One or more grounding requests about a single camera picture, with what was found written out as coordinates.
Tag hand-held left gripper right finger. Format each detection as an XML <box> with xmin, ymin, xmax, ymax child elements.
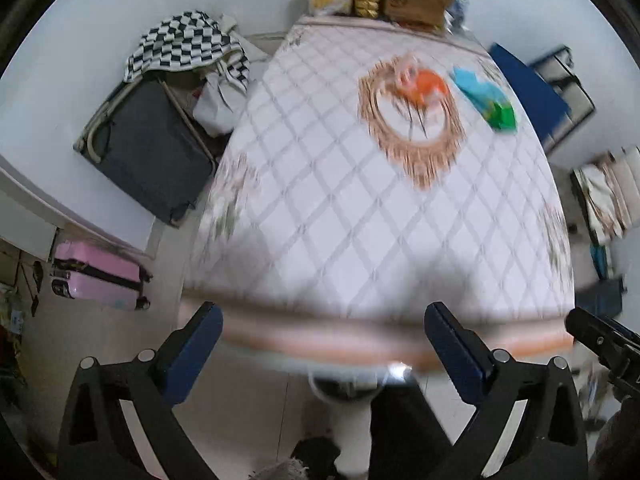
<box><xmin>423</xmin><ymin>301</ymin><xmax>590</xmax><ymax>480</ymax></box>

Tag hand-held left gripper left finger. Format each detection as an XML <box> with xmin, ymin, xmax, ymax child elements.
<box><xmin>56</xmin><ymin>301</ymin><xmax>224</xmax><ymax>480</ymax></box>

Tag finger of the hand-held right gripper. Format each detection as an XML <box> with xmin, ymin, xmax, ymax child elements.
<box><xmin>565</xmin><ymin>307</ymin><xmax>640</xmax><ymax>368</ymax></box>

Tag person's right forearm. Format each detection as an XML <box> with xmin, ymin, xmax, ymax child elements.
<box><xmin>589</xmin><ymin>400</ymin><xmax>640</xmax><ymax>480</ymax></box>

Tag person's legs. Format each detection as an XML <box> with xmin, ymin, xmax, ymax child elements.
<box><xmin>289</xmin><ymin>382</ymin><xmax>453</xmax><ymax>480</ymax></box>

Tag pink suitcase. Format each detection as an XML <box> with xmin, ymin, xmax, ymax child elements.
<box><xmin>50</xmin><ymin>240</ymin><xmax>154</xmax><ymax>311</ymax></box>

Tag chair with beige cloth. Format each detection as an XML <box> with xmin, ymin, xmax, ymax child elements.
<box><xmin>570</xmin><ymin>146</ymin><xmax>640</xmax><ymax>246</ymax></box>

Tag grey slipper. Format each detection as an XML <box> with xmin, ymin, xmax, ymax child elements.
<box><xmin>255</xmin><ymin>460</ymin><xmax>313</xmax><ymax>480</ymax></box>

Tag floral diamond-pattern tablecloth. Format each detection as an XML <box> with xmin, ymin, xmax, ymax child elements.
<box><xmin>180</xmin><ymin>12</ymin><xmax>577</xmax><ymax>372</ymax></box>

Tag black open suitcase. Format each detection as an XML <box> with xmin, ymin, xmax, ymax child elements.
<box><xmin>74</xmin><ymin>77</ymin><xmax>219</xmax><ymax>229</ymax></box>

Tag white tote bag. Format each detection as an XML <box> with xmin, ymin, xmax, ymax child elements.
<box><xmin>192</xmin><ymin>67</ymin><xmax>251</xmax><ymax>137</ymax></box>

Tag blue cushion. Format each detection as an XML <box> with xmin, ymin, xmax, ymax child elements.
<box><xmin>487</xmin><ymin>42</ymin><xmax>571</xmax><ymax>146</ymax></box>

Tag blue green plastic packet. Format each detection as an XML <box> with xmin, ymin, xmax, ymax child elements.
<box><xmin>450</xmin><ymin>66</ymin><xmax>519</xmax><ymax>134</ymax></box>

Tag orange plastic bag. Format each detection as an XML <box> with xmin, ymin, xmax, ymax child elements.
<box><xmin>390</xmin><ymin>57</ymin><xmax>451</xmax><ymax>109</ymax></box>

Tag checkered black white cloth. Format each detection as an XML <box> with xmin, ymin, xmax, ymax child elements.
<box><xmin>124</xmin><ymin>10</ymin><xmax>251</xmax><ymax>94</ymax></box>

